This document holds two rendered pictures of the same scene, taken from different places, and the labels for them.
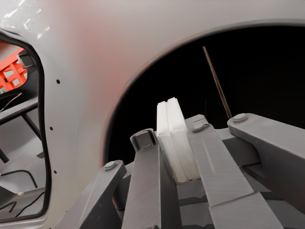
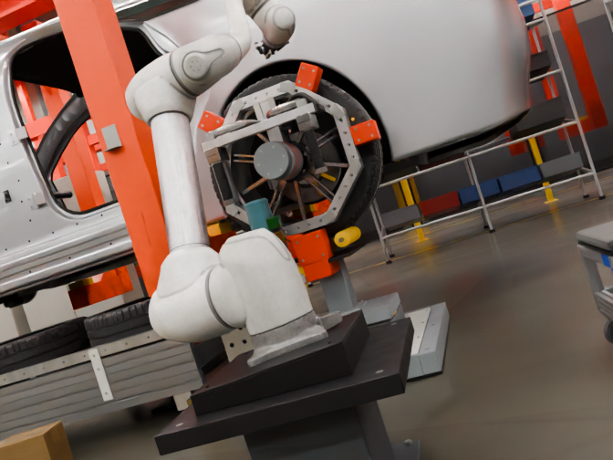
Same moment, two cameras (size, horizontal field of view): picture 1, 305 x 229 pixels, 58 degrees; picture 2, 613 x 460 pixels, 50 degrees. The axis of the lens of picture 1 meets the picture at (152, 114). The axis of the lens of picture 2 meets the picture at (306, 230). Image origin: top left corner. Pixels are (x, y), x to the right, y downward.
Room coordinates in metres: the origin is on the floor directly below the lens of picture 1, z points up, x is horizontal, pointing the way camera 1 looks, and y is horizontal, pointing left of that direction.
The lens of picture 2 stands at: (-2.19, 0.80, 0.60)
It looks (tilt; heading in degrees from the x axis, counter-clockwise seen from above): 0 degrees down; 343
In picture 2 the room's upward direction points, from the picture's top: 18 degrees counter-clockwise
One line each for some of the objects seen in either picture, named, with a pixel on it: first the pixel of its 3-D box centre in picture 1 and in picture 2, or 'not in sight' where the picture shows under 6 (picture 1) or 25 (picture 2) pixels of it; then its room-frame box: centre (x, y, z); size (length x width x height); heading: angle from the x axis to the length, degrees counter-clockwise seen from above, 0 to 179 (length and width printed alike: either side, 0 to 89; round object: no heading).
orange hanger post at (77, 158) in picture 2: not in sight; (77, 160); (3.73, 0.73, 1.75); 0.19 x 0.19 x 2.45; 58
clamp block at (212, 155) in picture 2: not in sight; (217, 155); (0.03, 0.33, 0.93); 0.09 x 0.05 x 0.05; 148
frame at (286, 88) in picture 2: not in sight; (285, 161); (0.11, 0.08, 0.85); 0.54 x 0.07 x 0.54; 58
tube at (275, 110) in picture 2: not in sight; (285, 101); (-0.04, 0.06, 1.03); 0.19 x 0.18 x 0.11; 148
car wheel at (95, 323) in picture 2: not in sight; (161, 319); (0.96, 0.63, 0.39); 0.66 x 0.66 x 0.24
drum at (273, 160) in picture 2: not in sight; (279, 161); (0.05, 0.11, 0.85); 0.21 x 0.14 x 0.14; 148
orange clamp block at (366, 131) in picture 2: not in sight; (365, 132); (-0.05, -0.19, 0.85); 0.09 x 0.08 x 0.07; 58
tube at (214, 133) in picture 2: not in sight; (234, 120); (0.06, 0.22, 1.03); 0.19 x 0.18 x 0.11; 148
